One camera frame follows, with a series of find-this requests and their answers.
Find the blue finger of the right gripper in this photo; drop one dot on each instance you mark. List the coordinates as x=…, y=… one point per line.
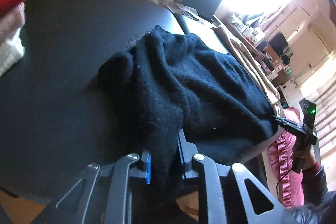
x=287, y=124

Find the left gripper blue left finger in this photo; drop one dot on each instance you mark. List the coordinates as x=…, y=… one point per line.
x=146, y=165

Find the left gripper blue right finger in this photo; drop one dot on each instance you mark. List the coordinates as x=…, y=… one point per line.
x=186, y=152

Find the black knit sweater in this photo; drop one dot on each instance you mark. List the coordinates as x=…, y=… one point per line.
x=168, y=83

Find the person's right forearm dark sleeve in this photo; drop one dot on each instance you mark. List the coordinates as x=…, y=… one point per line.
x=319, y=206

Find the person's right hand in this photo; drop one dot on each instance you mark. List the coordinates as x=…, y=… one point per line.
x=305, y=156

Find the pink ruffled bed cover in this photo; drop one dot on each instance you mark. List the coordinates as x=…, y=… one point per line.
x=288, y=183

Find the wooden desk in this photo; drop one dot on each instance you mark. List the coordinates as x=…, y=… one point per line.
x=254, y=39

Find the black monitor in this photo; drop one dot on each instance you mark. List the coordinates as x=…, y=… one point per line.
x=279, y=43

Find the cream knit sweater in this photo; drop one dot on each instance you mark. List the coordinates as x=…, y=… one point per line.
x=240, y=52

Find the pink white folded garments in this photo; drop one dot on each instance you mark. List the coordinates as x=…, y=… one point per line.
x=11, y=45

